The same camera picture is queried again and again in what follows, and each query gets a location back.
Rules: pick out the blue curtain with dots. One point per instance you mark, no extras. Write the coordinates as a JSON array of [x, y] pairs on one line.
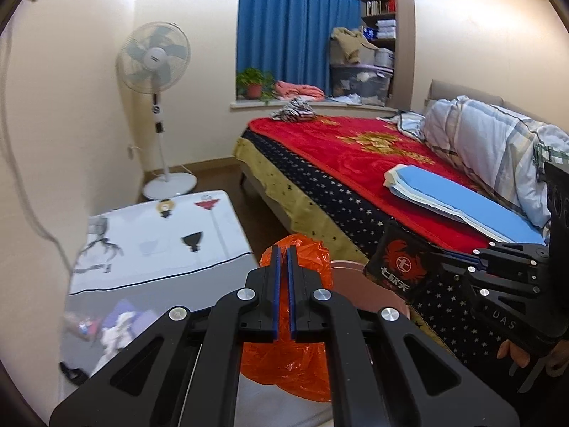
[[289, 31]]

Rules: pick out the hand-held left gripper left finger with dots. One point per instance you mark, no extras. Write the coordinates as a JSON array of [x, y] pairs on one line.
[[276, 293]]

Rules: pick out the black snack packet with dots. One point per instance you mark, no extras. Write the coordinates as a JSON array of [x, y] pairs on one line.
[[400, 262]]

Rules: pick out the bed with grey headboard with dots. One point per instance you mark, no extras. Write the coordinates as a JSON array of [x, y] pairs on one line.
[[444, 89]]

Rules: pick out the plaid white quilt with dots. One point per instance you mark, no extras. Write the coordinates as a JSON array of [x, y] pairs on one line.
[[480, 142]]

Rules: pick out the black white striped cloth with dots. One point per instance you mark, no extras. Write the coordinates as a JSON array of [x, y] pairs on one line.
[[294, 110]]

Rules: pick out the white pedestal fan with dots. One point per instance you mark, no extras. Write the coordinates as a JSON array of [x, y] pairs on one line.
[[153, 58]]

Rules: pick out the potted green plant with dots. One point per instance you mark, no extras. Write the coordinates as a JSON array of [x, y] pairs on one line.
[[254, 84]]

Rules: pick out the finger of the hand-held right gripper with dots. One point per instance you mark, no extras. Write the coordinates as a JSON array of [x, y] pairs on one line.
[[511, 255], [506, 284]]

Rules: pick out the pink plastic bin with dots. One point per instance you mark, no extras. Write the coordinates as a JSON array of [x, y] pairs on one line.
[[355, 284]]

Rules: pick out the person's right hand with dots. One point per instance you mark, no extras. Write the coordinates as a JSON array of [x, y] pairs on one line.
[[511, 352]]

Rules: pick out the folded blue and white sheets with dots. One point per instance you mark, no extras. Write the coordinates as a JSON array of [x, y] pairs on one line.
[[444, 195]]

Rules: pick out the light blue striped cloth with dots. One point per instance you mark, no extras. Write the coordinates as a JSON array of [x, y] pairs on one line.
[[409, 121]]

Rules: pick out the purple sponge cloth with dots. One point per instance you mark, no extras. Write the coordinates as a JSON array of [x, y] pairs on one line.
[[138, 313]]

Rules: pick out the beige coat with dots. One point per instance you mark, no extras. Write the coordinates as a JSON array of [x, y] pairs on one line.
[[349, 44]]

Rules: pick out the green patterned cloth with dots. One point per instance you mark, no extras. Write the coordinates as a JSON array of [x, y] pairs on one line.
[[553, 155]]

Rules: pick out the orange plastic bag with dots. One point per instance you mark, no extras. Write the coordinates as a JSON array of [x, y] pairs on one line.
[[311, 258]]

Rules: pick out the clear storage box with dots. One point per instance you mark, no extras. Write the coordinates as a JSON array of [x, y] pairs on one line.
[[360, 84]]

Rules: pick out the bed with red blanket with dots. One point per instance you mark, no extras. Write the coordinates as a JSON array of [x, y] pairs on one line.
[[346, 142]]

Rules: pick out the pink folded cloth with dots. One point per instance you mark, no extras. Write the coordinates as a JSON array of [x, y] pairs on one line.
[[298, 90]]

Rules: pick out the wooden bookshelf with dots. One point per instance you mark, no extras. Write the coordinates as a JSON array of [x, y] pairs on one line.
[[382, 13]]

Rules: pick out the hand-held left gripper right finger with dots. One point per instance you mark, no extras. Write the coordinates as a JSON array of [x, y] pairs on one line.
[[291, 293]]

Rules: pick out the small grey storage box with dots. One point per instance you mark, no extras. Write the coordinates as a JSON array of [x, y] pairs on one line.
[[384, 58]]

